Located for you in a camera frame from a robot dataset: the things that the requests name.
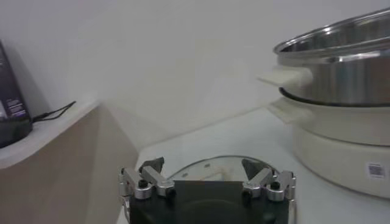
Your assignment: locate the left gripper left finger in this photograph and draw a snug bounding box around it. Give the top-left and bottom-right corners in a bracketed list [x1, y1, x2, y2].
[118, 156, 177, 222]

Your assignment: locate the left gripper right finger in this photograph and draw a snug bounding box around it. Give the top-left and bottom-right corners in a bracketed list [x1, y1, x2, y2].
[241, 158, 298, 203]

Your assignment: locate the round glass pot lid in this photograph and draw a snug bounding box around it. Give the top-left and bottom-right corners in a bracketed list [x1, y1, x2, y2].
[166, 155, 280, 183]

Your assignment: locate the perforated steel steamer basket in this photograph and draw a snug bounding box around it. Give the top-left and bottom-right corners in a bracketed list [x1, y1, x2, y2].
[257, 7, 390, 107]

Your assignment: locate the cream electric pot base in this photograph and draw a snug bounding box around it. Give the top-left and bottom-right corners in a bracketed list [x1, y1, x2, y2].
[266, 88, 390, 200]

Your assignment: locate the white side table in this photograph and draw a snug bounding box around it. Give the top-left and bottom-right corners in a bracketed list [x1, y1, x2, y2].
[0, 100, 140, 224]

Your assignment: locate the black open laptop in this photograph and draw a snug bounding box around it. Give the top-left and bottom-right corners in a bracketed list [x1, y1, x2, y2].
[0, 39, 31, 122]

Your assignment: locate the black laptop charger cable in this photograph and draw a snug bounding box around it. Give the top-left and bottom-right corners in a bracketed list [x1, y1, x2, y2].
[31, 100, 77, 124]

